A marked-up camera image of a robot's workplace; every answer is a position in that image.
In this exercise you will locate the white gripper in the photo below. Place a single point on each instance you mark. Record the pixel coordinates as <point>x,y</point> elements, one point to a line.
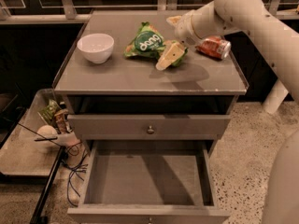
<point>184,31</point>

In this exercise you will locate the green rice chip bag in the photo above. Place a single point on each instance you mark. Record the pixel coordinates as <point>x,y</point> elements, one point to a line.
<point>148,43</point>

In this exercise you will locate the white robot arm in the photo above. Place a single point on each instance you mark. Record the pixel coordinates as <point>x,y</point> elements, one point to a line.
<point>279,46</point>

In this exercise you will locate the grey drawer cabinet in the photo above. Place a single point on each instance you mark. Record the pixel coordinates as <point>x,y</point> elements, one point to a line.
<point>121,86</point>

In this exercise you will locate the round metal drawer knob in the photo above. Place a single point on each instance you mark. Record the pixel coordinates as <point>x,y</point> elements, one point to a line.
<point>150,130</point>

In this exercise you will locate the grey top drawer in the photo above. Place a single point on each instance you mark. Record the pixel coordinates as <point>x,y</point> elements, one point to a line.
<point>134,127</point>

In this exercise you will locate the green snack bag in bin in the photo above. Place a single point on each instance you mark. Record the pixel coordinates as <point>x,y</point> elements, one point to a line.
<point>47,113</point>

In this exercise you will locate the grey open middle drawer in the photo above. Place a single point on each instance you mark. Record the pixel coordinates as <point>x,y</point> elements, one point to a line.
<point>148,182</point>

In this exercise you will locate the metal window railing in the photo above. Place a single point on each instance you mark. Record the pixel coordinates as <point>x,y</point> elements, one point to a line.
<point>78,11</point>

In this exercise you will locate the orange soda can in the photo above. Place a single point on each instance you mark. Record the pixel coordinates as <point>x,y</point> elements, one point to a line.
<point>214,46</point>

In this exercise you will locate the white ceramic bowl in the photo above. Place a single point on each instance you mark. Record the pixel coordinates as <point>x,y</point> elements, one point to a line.
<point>96,48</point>

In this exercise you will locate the brown snack packet in bin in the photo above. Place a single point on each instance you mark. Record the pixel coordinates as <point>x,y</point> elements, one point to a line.
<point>61,121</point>

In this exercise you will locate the white ball in bin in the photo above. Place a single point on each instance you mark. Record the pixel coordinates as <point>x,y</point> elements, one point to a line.
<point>46,132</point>

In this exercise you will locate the clear plastic bin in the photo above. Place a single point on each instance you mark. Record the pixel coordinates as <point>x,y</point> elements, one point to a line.
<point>22,154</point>

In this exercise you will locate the black rod on floor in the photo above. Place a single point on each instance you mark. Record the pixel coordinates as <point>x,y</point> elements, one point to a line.
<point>36,217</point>

